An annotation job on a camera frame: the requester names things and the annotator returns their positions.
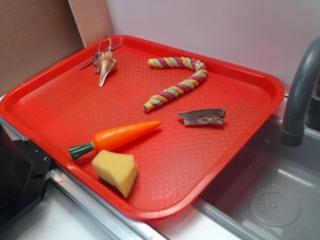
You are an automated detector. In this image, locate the orange plastic toy carrot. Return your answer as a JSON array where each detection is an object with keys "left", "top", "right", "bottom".
[{"left": 68, "top": 120, "right": 162, "bottom": 161}]

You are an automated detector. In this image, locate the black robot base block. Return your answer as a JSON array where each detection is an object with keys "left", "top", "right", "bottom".
[{"left": 0, "top": 126, "right": 52, "bottom": 230}]

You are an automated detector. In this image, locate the red plastic tray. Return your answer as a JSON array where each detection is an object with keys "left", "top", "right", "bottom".
[{"left": 0, "top": 36, "right": 284, "bottom": 220}]

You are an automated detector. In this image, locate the brown bark wood piece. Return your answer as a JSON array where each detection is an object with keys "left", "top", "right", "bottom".
[{"left": 177, "top": 108, "right": 226, "bottom": 126}]

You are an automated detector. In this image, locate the yellow sponge block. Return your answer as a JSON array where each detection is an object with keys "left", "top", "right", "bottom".
[{"left": 91, "top": 150, "right": 138, "bottom": 198}]

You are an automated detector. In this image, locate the brown conch seashell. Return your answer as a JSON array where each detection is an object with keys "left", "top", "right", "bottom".
[{"left": 99, "top": 51, "right": 117, "bottom": 87}]

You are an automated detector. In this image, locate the grey plastic sink basin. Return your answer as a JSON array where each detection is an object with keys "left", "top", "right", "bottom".
[{"left": 194, "top": 116, "right": 320, "bottom": 240}]

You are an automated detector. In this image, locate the grey curved faucet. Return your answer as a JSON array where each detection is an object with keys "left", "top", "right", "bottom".
[{"left": 281, "top": 37, "right": 320, "bottom": 147}]

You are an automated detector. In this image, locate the brown cardboard panel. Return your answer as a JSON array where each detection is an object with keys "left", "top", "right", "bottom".
[{"left": 0, "top": 0, "right": 114, "bottom": 96}]

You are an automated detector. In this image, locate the multicoloured twisted rope toy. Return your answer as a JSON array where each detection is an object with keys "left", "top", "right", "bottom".
[{"left": 143, "top": 56, "right": 208, "bottom": 112}]

